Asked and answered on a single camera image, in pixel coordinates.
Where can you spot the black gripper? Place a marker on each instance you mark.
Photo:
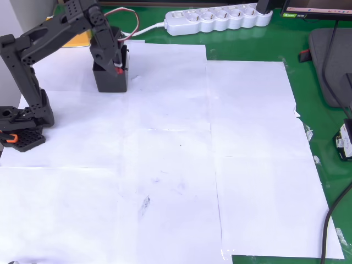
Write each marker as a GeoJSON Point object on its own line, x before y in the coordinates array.
{"type": "Point", "coordinates": [102, 58]}

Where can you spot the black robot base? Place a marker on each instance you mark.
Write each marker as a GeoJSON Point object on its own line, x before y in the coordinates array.
{"type": "Point", "coordinates": [26, 140]}

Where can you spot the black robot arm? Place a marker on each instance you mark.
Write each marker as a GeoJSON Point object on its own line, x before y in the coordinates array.
{"type": "Point", "coordinates": [26, 82]}

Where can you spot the black square cup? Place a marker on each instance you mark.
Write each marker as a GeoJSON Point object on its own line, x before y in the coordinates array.
{"type": "Point", "coordinates": [112, 83]}

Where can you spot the yellow cardboard box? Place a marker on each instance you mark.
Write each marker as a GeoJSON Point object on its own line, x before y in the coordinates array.
{"type": "Point", "coordinates": [79, 39]}

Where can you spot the small labelled device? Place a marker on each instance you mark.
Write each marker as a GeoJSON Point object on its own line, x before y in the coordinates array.
{"type": "Point", "coordinates": [345, 143]}

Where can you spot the white power strip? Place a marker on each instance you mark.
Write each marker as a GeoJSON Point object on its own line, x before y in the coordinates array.
{"type": "Point", "coordinates": [220, 23]}

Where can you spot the orange black clamp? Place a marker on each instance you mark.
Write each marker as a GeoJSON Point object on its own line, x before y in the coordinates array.
{"type": "Point", "coordinates": [12, 138]}

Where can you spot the black plug adapter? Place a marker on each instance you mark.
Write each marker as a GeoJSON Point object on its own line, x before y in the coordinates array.
{"type": "Point", "coordinates": [264, 6]}

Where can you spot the green desk mat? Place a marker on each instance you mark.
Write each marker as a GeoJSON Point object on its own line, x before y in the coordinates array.
{"type": "Point", "coordinates": [275, 46]}

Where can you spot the red black USB stick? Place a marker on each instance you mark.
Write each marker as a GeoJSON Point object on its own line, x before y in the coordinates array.
{"type": "Point", "coordinates": [304, 56]}

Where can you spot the clear tape piece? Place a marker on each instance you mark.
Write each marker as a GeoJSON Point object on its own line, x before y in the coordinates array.
{"type": "Point", "coordinates": [308, 132]}
{"type": "Point", "coordinates": [317, 160]}
{"type": "Point", "coordinates": [341, 236]}

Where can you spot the black laptop with green sticker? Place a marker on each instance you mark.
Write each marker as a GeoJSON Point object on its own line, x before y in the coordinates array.
{"type": "Point", "coordinates": [324, 16]}

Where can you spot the grey laptop sleeve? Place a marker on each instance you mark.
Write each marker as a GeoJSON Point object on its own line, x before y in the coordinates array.
{"type": "Point", "coordinates": [343, 49]}

